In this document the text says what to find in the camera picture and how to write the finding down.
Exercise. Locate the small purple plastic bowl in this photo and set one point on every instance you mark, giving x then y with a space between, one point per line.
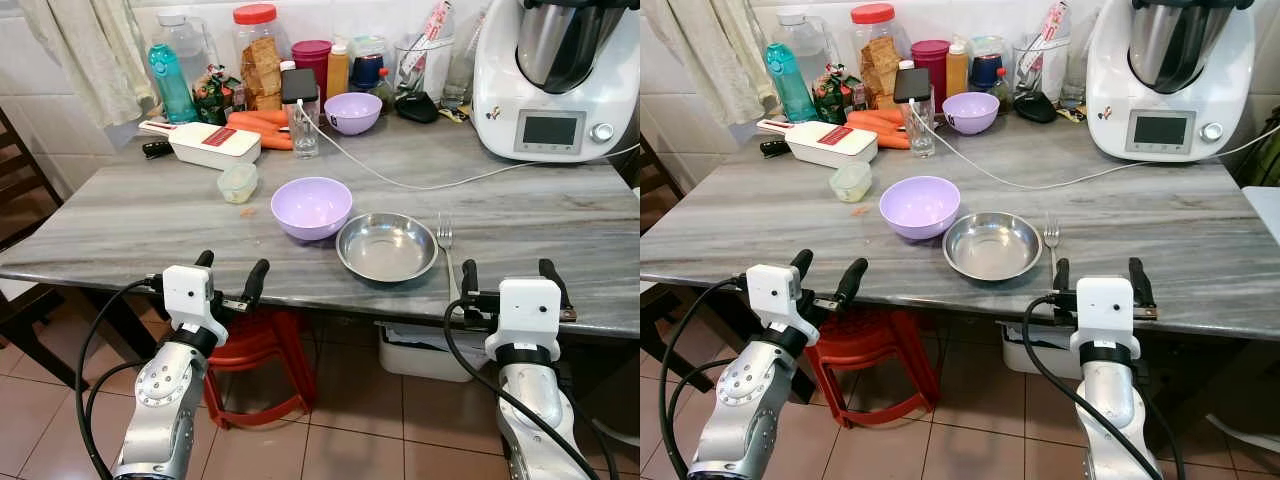
970 113
352 113

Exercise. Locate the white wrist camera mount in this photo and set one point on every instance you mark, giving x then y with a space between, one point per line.
770 295
187 295
1103 310
525 310

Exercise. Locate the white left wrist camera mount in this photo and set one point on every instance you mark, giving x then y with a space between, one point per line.
187 295
770 295

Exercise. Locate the black pouch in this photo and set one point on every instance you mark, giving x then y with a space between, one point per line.
1035 108
416 108

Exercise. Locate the red lid cracker jar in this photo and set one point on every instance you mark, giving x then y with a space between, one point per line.
878 65
260 65

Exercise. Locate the dark wooden chair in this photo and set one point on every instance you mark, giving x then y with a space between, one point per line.
20 170

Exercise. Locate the large purple plastic bowl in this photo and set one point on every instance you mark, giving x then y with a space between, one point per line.
311 205
920 205

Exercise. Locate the white storage bin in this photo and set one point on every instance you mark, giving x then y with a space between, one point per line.
1035 352
425 355

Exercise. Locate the clear drinking glass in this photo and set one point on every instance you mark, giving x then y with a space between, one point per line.
304 135
921 135

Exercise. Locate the beige curtain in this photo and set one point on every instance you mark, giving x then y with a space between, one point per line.
715 45
85 50

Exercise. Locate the clear jar dark blue contents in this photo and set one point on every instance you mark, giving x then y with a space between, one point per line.
368 68
986 68

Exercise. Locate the black smartphone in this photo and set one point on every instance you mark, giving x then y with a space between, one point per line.
912 85
299 86

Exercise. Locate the orange liquid bottle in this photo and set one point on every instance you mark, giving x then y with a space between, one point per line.
957 72
338 72

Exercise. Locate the white kitchen cooking machine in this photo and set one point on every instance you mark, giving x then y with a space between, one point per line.
1170 90
560 90

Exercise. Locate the stainless steel plate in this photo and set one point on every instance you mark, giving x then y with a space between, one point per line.
992 247
387 248

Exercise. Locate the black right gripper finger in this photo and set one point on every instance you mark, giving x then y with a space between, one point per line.
552 282
1140 282
469 278
1061 276

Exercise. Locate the maroon plastic container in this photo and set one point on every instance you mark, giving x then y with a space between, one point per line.
312 58
931 58

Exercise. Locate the small black remote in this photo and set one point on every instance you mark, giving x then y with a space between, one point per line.
156 150
774 149

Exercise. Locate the teal water bottle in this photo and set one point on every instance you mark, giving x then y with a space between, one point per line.
790 88
172 90

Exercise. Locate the orange carrots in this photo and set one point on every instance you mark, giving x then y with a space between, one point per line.
258 124
876 122

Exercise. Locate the clear plastic water jug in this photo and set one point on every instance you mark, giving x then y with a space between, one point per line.
185 40
803 40

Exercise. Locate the green snack packet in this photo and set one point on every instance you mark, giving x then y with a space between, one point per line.
215 98
833 97

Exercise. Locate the clear measuring jug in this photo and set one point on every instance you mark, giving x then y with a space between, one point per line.
425 65
1042 65

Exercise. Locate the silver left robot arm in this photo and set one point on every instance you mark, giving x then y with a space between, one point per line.
742 405
165 400

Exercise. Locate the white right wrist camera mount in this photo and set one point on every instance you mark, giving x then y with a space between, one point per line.
1103 310
525 310

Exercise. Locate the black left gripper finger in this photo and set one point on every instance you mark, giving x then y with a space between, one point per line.
205 258
802 262
257 280
852 280

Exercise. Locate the small clear plastic container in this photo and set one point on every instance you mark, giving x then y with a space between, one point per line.
851 182
238 184

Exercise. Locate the white slicer box red label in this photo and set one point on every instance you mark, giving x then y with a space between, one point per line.
210 145
828 144

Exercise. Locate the red plastic stool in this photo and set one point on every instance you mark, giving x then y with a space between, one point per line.
875 345
262 345

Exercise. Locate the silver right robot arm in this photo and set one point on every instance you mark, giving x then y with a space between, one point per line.
1112 410
530 410

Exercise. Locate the silver metal fork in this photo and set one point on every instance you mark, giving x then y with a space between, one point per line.
1052 235
446 235

